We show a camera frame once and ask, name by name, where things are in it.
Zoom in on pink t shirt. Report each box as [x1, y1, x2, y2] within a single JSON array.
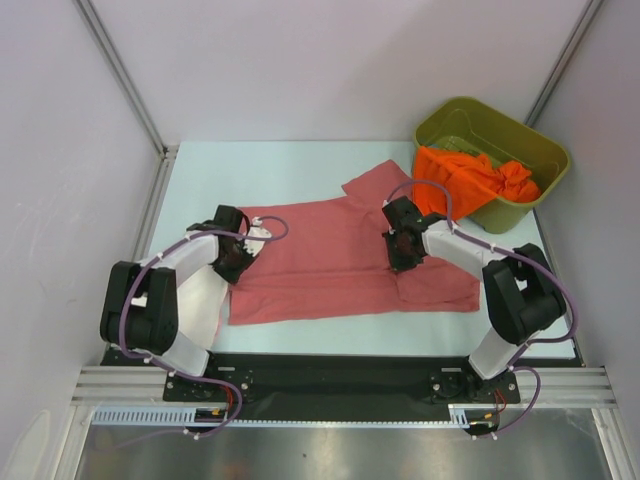
[[229, 160, 480, 325]]

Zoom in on orange t shirt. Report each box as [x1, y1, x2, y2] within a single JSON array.
[[412, 147, 541, 220]]

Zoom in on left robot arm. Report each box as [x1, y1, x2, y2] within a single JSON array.
[[99, 205, 272, 400]]

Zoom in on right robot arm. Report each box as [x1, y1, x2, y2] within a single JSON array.
[[382, 196, 567, 401]]

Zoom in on folded white t shirt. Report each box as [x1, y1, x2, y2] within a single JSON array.
[[177, 266, 229, 349]]

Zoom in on olive green plastic bin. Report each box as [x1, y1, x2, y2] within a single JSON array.
[[413, 96, 572, 234]]

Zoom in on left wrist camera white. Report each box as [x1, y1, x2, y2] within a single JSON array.
[[243, 217, 273, 257]]

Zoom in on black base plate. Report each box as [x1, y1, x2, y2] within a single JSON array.
[[99, 349, 584, 422]]

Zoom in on white slotted cable duct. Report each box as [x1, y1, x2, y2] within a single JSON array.
[[92, 405, 496, 429]]

